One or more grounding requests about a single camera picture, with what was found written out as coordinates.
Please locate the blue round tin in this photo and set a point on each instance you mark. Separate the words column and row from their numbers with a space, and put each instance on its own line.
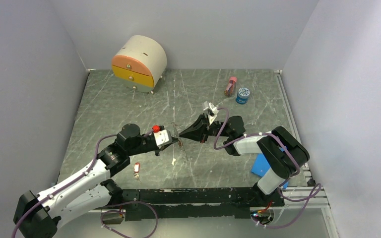
column 242, row 95

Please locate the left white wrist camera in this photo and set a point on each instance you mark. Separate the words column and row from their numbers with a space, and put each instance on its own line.
column 161, row 134

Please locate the pink capped brown vial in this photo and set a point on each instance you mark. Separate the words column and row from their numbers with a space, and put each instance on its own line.
column 230, row 87

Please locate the aluminium frame rail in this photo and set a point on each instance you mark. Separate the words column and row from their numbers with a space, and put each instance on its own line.
column 96, row 198

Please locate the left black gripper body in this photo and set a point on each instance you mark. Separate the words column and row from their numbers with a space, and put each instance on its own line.
column 145, row 145

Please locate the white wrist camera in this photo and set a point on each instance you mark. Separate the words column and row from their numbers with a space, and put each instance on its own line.
column 161, row 134
column 211, row 111

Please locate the round beige drawer box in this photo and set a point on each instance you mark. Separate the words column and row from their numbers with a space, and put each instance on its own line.
column 140, row 63

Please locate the blue foam sheet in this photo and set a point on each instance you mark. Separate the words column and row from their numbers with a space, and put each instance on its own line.
column 262, row 167

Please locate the key with red label fob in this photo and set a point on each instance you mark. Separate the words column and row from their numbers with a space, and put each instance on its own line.
column 136, row 169

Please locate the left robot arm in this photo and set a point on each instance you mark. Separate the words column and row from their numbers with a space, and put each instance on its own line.
column 41, row 215

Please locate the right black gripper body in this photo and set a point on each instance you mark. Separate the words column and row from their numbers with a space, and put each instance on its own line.
column 217, row 129

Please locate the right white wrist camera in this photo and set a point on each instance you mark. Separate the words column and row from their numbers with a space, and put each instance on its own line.
column 211, row 111

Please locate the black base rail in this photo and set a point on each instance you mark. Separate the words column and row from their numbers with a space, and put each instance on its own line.
column 237, row 202

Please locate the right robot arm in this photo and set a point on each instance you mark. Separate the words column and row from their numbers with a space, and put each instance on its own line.
column 283, row 152

